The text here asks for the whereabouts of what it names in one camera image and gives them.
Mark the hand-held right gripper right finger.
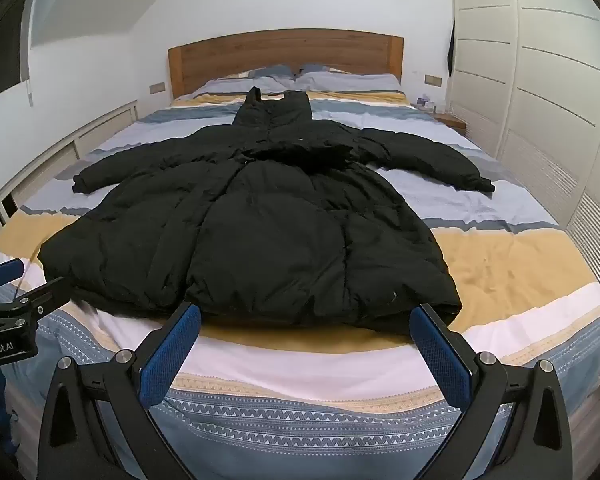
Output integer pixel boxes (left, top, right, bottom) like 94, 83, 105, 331
409, 302, 588, 480

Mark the white wardrobe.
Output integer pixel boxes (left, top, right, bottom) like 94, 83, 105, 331
450, 0, 600, 311

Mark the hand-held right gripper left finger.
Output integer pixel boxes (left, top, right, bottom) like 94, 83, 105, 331
37, 302, 203, 480

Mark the black puffer jacket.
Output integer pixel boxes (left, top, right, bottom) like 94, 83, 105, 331
37, 86, 496, 336

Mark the small purple container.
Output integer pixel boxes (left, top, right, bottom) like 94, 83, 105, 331
415, 94, 448, 116

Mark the wooden bed headboard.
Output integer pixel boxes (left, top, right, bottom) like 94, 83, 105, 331
167, 28, 405, 103

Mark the striped duvet cover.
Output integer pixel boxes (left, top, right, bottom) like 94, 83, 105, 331
0, 77, 600, 480

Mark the dark window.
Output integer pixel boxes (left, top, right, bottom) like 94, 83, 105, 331
0, 0, 35, 106

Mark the striped pillow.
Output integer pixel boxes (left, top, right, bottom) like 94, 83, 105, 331
295, 63, 401, 93
200, 65, 297, 94

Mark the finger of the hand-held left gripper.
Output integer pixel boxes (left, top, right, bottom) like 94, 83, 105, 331
0, 258, 26, 290
14, 277, 74, 315

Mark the wooden nightstand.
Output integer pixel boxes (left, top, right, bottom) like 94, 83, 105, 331
434, 112, 468, 134

